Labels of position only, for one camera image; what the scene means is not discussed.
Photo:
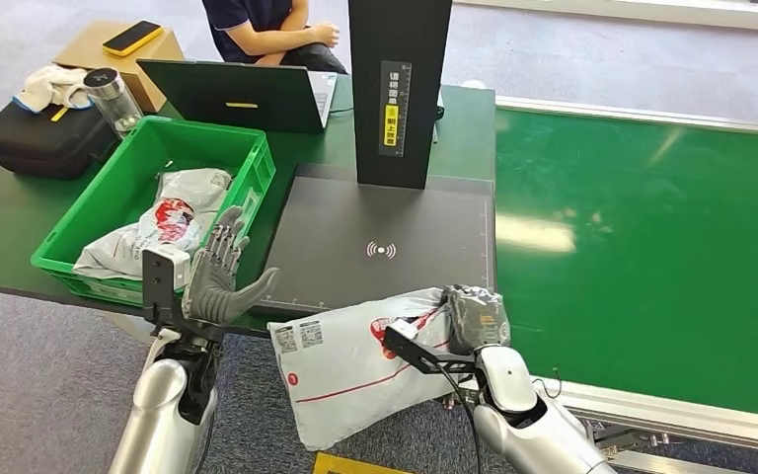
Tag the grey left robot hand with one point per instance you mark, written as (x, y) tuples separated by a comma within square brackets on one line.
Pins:
[(215, 281)]

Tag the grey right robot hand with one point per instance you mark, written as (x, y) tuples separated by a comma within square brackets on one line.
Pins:
[(477, 320)]

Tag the grey package with red print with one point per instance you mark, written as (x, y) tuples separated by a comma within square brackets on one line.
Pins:
[(346, 373)]

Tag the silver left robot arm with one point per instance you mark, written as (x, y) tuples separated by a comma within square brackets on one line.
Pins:
[(157, 412)]

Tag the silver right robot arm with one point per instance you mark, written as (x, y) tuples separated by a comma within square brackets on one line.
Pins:
[(529, 432)]

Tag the grey package with red logo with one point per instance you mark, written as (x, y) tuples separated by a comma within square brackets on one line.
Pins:
[(137, 242)]

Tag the black inbound scanner machine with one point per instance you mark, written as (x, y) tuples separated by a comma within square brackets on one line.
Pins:
[(379, 222)]

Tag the green conveyor belt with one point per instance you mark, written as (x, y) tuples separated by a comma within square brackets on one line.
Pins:
[(647, 248)]

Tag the brown cardboard box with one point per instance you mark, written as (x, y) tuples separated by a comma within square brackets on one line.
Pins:
[(157, 65)]

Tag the green plastic crate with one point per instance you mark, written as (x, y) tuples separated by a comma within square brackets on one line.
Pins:
[(124, 163)]

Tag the black laptop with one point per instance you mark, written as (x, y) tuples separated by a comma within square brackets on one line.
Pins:
[(235, 98)]

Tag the clear bottle with black lid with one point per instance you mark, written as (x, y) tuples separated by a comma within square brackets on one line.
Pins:
[(114, 101)]

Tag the black zip case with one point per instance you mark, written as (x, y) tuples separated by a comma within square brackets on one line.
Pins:
[(39, 144)]

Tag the ruler label with yellow strip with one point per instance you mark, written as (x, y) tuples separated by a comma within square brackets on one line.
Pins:
[(394, 108)]

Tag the small yellow item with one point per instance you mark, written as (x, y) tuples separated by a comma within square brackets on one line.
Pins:
[(59, 114)]

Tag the person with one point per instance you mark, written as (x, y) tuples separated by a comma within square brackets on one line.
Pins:
[(255, 29)]

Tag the white cloth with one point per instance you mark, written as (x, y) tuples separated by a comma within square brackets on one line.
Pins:
[(52, 85)]

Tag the phone in yellow case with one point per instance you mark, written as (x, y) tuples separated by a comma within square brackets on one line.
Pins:
[(132, 38)]

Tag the person's hand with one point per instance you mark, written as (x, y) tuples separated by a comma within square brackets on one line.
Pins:
[(325, 34)]

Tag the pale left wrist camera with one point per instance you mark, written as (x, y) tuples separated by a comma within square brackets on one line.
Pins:
[(173, 265)]

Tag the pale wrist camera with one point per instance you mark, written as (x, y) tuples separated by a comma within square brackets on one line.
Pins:
[(404, 329), (173, 265)]

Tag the black right camera bracket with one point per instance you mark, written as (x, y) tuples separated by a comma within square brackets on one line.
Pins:
[(431, 360)]

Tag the black camera bracket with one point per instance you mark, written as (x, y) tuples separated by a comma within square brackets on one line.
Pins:
[(155, 294), (431, 360)]

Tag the black left camera bracket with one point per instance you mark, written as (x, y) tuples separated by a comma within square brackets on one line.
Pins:
[(155, 294)]

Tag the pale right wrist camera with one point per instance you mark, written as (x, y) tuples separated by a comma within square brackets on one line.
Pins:
[(404, 329)]

